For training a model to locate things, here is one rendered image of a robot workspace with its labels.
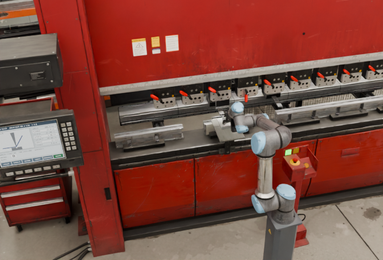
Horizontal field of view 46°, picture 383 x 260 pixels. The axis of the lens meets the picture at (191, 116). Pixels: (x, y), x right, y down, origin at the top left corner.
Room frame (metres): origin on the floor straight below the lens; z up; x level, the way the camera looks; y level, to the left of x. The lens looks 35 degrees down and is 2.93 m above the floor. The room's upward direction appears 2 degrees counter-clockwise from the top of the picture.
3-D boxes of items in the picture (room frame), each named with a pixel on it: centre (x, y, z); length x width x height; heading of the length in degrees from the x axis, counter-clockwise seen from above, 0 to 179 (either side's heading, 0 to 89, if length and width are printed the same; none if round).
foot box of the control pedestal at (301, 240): (2.45, -0.78, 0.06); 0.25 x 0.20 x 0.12; 15
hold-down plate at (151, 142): (2.58, 0.35, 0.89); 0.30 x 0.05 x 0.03; 101
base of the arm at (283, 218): (1.97, -0.56, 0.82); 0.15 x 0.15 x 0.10
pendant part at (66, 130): (1.97, 0.85, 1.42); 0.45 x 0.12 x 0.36; 102
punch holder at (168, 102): (2.66, 0.19, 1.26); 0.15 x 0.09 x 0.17; 101
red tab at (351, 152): (2.78, -1.26, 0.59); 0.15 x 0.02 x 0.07; 101
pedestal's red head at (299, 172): (2.48, -0.78, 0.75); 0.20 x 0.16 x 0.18; 105
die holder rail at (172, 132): (2.64, 0.31, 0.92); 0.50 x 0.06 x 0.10; 101
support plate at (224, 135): (2.60, -0.26, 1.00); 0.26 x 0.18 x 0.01; 11
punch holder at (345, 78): (2.92, -1.19, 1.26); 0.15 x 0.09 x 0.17; 101
